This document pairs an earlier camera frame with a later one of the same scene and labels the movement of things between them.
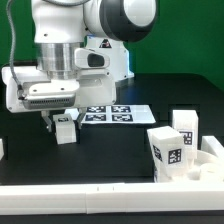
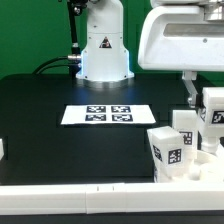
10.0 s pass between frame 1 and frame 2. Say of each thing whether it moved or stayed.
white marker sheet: stayed
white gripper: moved
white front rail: stayed
